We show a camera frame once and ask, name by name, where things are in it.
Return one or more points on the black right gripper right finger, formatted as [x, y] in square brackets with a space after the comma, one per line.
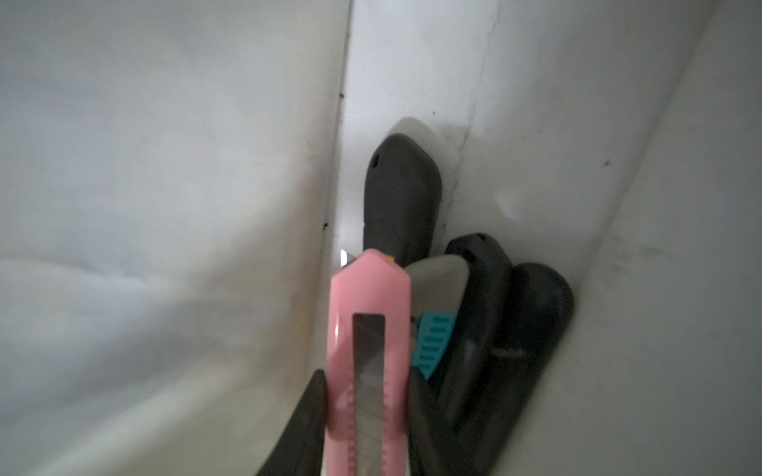
[432, 444]

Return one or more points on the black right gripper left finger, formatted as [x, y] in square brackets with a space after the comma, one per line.
[299, 450]

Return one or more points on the pink utility knife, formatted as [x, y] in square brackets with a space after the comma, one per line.
[368, 364]

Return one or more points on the teal utility knife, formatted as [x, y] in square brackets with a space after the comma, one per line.
[438, 287]

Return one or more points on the large black yellow utility knife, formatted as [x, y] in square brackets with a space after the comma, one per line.
[402, 196]

